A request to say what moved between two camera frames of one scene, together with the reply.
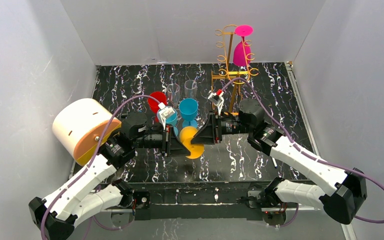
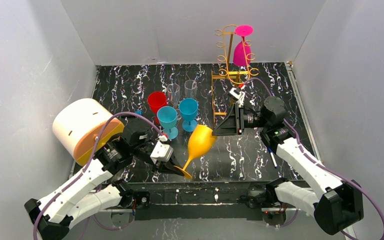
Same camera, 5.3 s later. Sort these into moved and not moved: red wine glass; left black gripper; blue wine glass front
Moved: left black gripper
Not moved: red wine glass; blue wine glass front
